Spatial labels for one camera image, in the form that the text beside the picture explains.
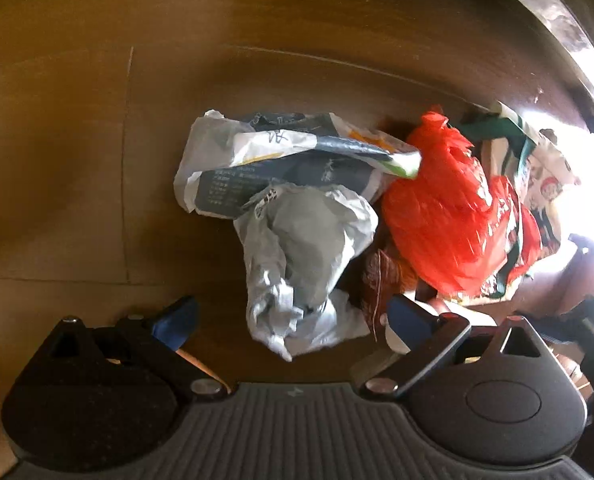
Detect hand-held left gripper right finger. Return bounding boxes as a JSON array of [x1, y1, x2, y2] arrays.
[[359, 294, 553, 400]]

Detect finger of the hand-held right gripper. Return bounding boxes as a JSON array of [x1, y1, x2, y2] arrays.
[[517, 311, 585, 347], [554, 232, 594, 313]]

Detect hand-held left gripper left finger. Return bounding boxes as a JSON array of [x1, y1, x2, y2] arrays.
[[37, 296, 230, 403]]

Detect brown snack wrapper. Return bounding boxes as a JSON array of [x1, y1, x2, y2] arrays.
[[361, 249, 420, 343]]

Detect printed tote bag green handles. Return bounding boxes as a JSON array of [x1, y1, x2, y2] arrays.
[[456, 101, 584, 303]]

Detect red plastic bag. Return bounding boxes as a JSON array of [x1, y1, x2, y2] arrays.
[[381, 106, 542, 297]]

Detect grey plastic bag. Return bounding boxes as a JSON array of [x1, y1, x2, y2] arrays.
[[233, 184, 379, 362]]

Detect white dark printed plastic bag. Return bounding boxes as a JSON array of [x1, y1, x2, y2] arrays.
[[173, 109, 424, 219]]

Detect pale pink wrapper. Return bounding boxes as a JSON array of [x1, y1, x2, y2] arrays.
[[427, 300, 496, 329]]

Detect grey stone threshold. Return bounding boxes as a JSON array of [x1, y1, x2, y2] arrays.
[[464, 0, 594, 128]]

